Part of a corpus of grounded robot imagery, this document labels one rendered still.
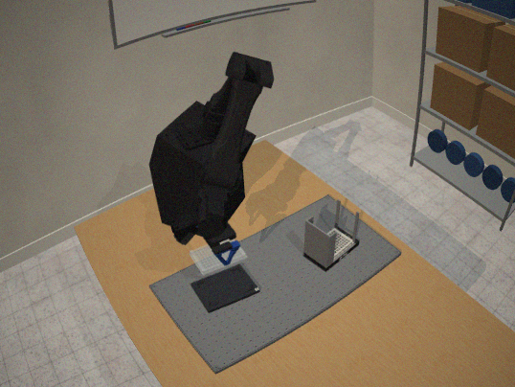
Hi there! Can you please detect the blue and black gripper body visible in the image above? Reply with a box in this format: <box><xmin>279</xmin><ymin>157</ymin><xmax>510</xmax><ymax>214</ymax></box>
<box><xmin>203</xmin><ymin>214</ymin><xmax>236</xmax><ymax>254</ymax></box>

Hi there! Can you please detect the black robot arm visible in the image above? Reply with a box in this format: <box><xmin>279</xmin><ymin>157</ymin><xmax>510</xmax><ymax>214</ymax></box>
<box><xmin>169</xmin><ymin>52</ymin><xmax>274</xmax><ymax>245</ymax></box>

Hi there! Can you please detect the white well plate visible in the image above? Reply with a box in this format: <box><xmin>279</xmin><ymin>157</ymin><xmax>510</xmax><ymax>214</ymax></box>
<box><xmin>327</xmin><ymin>228</ymin><xmax>354</xmax><ymax>260</ymax></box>

